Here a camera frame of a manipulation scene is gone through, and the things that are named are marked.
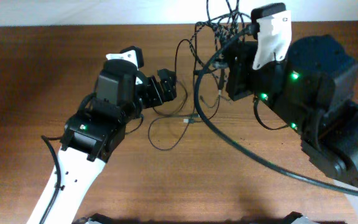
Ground thin black cable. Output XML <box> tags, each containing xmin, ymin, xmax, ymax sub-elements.
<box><xmin>125</xmin><ymin>39</ymin><xmax>229</xmax><ymax>152</ymax></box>

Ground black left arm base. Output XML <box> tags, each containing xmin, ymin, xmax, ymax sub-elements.
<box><xmin>72</xmin><ymin>213</ymin><xmax>121</xmax><ymax>224</ymax></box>

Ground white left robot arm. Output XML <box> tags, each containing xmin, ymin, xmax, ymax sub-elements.
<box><xmin>28</xmin><ymin>59</ymin><xmax>177</xmax><ymax>223</ymax></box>

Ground black and white braided cable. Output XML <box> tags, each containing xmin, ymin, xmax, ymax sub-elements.
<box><xmin>188</xmin><ymin>0</ymin><xmax>251</xmax><ymax>63</ymax></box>

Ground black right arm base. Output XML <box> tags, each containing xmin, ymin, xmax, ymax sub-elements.
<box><xmin>280</xmin><ymin>212</ymin><xmax>319</xmax><ymax>224</ymax></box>

